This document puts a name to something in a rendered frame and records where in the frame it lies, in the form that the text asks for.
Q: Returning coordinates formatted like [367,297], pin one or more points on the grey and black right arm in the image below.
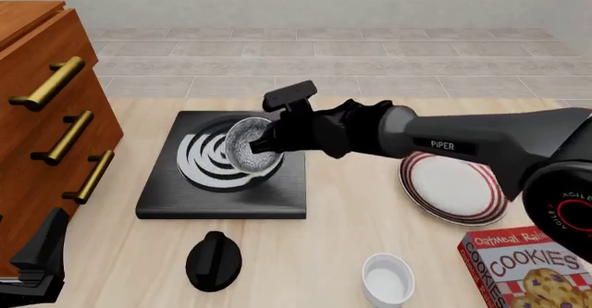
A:
[462,138]

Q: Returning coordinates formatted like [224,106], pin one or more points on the round black stove knob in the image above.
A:
[213,263]

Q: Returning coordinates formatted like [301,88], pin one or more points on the wooden cabinet drawer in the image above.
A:
[107,138]
[32,55]
[98,94]

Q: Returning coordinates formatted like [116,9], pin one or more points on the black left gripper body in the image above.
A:
[28,290]

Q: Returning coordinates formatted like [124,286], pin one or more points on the flat black stove plate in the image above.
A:
[222,202]

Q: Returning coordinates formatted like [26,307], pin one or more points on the white plate with red rings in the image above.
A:
[451,186]

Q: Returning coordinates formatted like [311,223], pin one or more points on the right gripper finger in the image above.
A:
[273,129]
[263,145]

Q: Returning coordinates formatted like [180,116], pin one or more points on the wooden cabinet with drawers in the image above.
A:
[18,183]

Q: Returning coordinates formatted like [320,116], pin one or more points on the small white ramekin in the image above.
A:
[386,280]

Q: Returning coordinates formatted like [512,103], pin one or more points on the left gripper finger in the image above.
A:
[44,252]

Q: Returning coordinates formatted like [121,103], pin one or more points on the red cookies box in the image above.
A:
[518,273]

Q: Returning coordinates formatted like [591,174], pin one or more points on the black patterned bowl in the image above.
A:
[240,155]

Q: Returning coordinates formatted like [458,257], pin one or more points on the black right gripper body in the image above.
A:
[300,134]

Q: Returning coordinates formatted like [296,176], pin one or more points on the small plate on black stalk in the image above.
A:
[290,94]

